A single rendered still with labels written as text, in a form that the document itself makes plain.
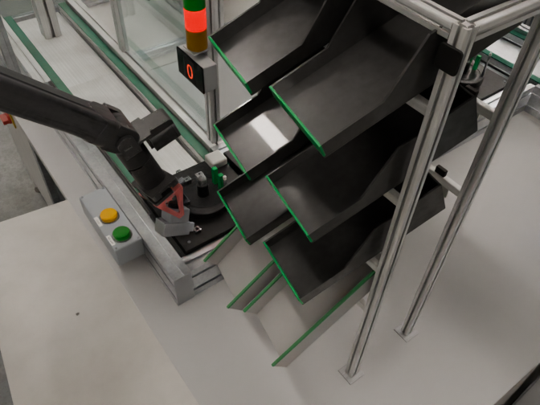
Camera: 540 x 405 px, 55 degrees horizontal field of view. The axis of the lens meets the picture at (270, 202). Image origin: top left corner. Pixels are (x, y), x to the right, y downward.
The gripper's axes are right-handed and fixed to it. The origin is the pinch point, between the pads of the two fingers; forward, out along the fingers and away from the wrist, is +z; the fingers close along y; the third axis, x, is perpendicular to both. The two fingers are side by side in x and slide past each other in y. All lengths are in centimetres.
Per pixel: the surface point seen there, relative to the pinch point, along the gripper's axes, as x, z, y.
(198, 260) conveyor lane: 2.9, 12.9, -2.6
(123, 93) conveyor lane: -23, -1, 68
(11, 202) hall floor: 29, 48, 171
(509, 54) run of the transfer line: -137, 53, 8
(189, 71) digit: -27.3, -13.8, 20.6
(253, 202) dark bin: -8.4, -4.4, -21.9
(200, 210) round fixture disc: -6.3, 9.1, 6.2
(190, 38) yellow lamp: -29.8, -21.7, 16.4
